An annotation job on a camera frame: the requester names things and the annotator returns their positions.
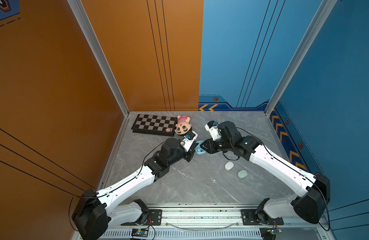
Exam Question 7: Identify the black white chessboard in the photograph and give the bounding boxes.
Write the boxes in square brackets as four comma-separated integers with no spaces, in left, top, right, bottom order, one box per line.
[131,114,177,137]

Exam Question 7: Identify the right corner aluminium post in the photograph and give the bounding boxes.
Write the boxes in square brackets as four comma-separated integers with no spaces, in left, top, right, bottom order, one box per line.
[264,0,337,117]

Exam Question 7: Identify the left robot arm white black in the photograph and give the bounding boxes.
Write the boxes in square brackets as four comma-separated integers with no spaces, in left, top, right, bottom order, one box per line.
[71,138,198,240]

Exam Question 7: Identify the aluminium front rail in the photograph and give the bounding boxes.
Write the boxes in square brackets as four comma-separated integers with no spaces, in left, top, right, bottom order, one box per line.
[77,205,328,229]

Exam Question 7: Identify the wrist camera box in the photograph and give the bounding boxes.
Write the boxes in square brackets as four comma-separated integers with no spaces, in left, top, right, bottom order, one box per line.
[205,121,221,141]
[180,131,198,152]

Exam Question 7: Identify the left corner aluminium post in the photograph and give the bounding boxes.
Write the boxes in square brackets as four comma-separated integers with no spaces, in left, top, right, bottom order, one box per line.
[67,0,129,117]

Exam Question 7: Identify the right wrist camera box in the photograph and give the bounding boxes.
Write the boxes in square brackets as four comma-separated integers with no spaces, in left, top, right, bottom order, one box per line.
[205,121,221,141]

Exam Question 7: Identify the mint green earbud case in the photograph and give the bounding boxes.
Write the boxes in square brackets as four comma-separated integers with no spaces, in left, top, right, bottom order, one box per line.
[238,170,248,179]

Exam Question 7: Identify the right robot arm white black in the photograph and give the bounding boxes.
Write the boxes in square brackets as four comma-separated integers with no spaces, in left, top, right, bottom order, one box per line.
[201,121,331,225]

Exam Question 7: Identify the green circuit board left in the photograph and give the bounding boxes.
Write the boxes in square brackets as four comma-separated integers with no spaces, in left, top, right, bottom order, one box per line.
[130,229,149,239]

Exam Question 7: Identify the corner aluminium post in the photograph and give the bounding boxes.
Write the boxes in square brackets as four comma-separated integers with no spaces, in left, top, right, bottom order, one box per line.
[67,0,129,117]
[264,0,337,117]

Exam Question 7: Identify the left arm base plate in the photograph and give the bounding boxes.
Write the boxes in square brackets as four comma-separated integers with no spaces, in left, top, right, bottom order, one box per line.
[121,209,162,227]

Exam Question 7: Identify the blue earbud case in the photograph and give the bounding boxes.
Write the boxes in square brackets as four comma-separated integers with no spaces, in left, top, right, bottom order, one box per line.
[195,141,206,155]

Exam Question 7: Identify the circuit board right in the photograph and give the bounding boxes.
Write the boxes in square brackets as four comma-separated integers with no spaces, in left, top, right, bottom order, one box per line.
[267,228,283,235]

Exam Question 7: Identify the white vent grille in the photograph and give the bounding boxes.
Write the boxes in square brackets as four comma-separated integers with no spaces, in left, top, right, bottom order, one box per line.
[100,227,262,240]

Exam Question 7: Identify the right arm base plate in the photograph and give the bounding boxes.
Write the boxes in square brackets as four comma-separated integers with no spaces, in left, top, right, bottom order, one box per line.
[240,209,284,226]

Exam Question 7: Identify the white earbud case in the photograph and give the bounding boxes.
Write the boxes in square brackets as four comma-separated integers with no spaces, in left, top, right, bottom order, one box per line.
[225,162,234,171]

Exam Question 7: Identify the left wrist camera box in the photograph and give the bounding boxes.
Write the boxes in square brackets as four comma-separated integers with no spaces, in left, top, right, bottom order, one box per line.
[180,131,198,152]

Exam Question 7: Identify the plush doll pink shirt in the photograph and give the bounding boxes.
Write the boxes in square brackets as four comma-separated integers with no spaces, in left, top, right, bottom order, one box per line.
[174,115,192,136]

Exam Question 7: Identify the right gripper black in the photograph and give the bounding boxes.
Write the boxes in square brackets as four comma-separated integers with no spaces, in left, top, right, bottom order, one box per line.
[199,136,234,154]

